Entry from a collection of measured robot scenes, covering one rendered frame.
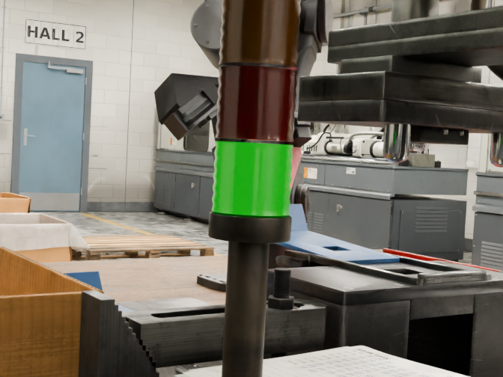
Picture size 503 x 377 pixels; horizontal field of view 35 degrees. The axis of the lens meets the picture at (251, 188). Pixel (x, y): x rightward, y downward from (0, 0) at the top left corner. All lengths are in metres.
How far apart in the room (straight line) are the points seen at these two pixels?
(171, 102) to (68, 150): 11.05
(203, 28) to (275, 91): 0.44
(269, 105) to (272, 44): 0.03
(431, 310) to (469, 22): 0.22
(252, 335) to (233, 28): 0.14
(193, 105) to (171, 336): 0.35
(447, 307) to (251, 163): 0.31
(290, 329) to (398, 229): 7.09
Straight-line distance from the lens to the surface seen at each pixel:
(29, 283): 0.75
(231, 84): 0.37
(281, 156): 0.37
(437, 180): 7.90
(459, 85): 0.63
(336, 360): 0.53
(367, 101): 0.59
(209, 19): 0.81
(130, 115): 12.18
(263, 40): 0.37
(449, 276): 0.64
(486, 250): 6.71
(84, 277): 0.81
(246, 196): 0.37
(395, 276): 0.63
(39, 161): 11.73
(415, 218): 7.74
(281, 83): 0.37
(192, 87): 0.81
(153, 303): 0.82
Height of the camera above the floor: 1.08
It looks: 3 degrees down
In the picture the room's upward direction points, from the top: 3 degrees clockwise
